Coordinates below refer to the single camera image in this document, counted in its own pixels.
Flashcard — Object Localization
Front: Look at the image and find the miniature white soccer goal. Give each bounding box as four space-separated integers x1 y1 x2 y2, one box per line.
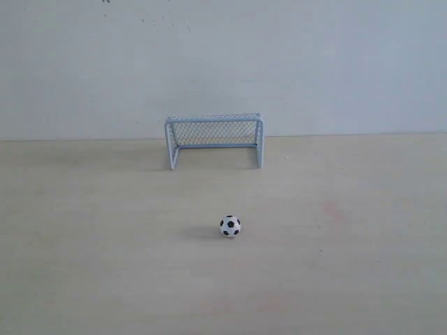
164 112 265 170

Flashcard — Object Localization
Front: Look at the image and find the small black white soccer ball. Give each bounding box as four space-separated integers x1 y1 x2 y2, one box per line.
219 215 242 238

